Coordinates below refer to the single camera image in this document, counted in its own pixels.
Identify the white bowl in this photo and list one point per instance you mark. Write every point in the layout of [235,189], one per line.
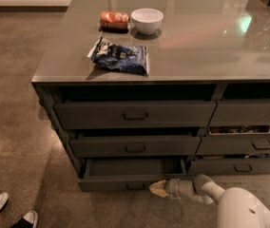
[147,21]

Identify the orange snack packet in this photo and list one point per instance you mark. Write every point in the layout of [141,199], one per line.
[114,20]

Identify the grey drawer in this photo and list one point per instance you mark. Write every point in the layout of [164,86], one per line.
[241,112]
[121,174]
[235,140]
[230,166]
[133,114]
[122,146]

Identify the blue chip bag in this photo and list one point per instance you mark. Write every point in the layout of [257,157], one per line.
[124,58]

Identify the grey drawer cabinet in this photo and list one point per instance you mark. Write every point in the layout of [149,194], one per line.
[204,50]

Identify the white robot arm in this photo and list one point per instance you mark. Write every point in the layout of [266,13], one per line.
[237,207]

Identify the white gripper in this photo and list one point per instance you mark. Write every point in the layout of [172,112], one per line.
[174,188]

